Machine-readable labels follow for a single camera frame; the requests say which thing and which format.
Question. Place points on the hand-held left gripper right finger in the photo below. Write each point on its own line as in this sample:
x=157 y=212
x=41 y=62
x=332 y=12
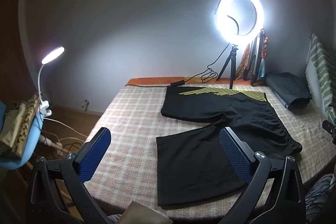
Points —
x=235 y=155

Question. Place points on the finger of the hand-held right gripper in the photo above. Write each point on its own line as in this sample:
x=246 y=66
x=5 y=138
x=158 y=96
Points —
x=329 y=127

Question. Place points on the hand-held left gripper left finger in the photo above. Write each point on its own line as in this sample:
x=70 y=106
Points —
x=95 y=155

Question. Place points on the black pants with yellow stripes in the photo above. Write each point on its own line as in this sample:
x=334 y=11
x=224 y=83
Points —
x=197 y=161

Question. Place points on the folded dark grey cloth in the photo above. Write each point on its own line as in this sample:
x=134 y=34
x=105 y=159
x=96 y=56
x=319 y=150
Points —
x=288 y=90

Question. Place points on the person's zebra striped clothing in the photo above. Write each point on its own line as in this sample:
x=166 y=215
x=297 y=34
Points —
x=320 y=195

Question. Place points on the blue chair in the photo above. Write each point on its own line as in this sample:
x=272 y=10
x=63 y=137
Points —
x=29 y=140

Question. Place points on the leopard print cloth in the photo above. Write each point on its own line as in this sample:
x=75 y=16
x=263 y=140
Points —
x=25 y=132

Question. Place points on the tan flat object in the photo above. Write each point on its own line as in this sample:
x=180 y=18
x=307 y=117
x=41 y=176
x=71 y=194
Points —
x=147 y=214

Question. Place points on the olive beige cloth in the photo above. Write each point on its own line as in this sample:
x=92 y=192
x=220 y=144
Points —
x=10 y=129

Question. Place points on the orange patterned scarf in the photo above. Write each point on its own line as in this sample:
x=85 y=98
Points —
x=242 y=64

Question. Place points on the white clip desk lamp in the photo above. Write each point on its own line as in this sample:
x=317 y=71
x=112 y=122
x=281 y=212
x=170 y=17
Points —
x=53 y=54

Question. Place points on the brown wooden door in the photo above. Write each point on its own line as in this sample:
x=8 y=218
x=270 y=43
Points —
x=13 y=56

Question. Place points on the wall socket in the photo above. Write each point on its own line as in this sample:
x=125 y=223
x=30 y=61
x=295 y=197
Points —
x=85 y=104

